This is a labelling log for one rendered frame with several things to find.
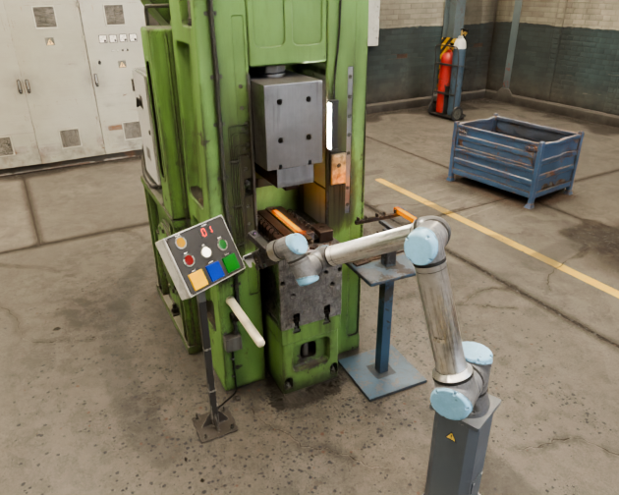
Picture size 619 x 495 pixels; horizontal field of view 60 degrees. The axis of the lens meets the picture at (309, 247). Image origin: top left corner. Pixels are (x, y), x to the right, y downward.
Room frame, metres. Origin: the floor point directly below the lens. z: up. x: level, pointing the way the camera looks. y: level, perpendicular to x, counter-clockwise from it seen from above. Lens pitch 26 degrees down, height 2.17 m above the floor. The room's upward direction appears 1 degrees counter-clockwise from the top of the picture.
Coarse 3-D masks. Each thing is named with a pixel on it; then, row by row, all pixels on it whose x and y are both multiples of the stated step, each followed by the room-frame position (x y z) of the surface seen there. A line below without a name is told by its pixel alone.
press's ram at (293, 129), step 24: (288, 72) 2.87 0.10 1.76; (264, 96) 2.47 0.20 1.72; (288, 96) 2.52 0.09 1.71; (312, 96) 2.58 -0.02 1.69; (264, 120) 2.47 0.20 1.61; (288, 120) 2.52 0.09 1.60; (312, 120) 2.58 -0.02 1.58; (264, 144) 2.48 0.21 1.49; (288, 144) 2.52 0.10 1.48; (312, 144) 2.58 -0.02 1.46; (264, 168) 2.50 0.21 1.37
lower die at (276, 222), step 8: (280, 208) 2.91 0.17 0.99; (264, 216) 2.80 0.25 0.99; (272, 216) 2.80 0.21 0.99; (288, 216) 2.79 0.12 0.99; (264, 224) 2.71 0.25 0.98; (272, 224) 2.69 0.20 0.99; (280, 224) 2.69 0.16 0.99; (296, 224) 2.68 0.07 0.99; (304, 224) 2.68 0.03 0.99; (264, 232) 2.67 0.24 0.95; (280, 232) 2.59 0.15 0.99; (288, 232) 2.58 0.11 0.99; (312, 232) 2.58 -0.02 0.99; (312, 240) 2.58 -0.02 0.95
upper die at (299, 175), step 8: (256, 168) 2.73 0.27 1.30; (280, 168) 2.51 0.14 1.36; (288, 168) 2.52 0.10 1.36; (296, 168) 2.54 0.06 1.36; (304, 168) 2.56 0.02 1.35; (312, 168) 2.58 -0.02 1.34; (264, 176) 2.64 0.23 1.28; (272, 176) 2.54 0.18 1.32; (280, 176) 2.50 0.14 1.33; (288, 176) 2.52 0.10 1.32; (296, 176) 2.54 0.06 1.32; (304, 176) 2.56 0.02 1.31; (312, 176) 2.58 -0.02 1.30; (272, 184) 2.55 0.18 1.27; (280, 184) 2.50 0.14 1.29; (288, 184) 2.52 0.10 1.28; (296, 184) 2.54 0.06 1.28
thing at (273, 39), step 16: (256, 0) 2.62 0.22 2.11; (272, 0) 2.66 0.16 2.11; (288, 0) 2.68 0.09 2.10; (304, 0) 2.73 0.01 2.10; (320, 0) 2.77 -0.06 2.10; (256, 16) 2.62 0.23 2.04; (272, 16) 2.66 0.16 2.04; (288, 16) 2.68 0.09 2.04; (304, 16) 2.73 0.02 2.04; (320, 16) 2.77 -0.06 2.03; (256, 32) 2.62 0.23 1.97; (272, 32) 2.65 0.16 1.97; (288, 32) 2.68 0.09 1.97; (304, 32) 2.73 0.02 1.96; (320, 32) 2.77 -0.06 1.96; (256, 48) 2.61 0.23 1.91; (272, 48) 2.64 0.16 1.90; (288, 48) 2.68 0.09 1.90; (304, 48) 2.72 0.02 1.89; (320, 48) 2.76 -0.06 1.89; (256, 64) 2.61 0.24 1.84; (272, 64) 2.64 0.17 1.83; (288, 64) 2.69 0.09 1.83
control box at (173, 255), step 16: (208, 224) 2.26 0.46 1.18; (224, 224) 2.31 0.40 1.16; (160, 240) 2.08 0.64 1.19; (176, 240) 2.10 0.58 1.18; (192, 240) 2.15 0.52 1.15; (208, 240) 2.21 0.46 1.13; (224, 240) 2.26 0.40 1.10; (176, 256) 2.05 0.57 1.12; (208, 256) 2.15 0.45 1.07; (224, 256) 2.21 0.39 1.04; (240, 256) 2.26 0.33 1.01; (176, 272) 2.03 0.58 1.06; (192, 272) 2.06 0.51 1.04; (224, 272) 2.16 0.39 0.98; (176, 288) 2.04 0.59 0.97; (192, 288) 2.01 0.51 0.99
